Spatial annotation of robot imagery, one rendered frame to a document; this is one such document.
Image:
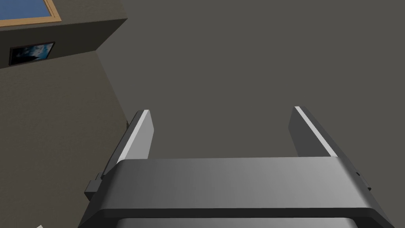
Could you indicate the black-framed sky picture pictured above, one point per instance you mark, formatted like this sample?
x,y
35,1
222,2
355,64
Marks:
x,y
31,53

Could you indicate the wood-framed window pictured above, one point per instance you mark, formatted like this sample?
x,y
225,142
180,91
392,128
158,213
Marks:
x,y
22,9

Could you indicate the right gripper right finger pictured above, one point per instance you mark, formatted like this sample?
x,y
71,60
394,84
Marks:
x,y
308,139

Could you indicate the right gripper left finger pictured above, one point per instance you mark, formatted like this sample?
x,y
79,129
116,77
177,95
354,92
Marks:
x,y
140,139

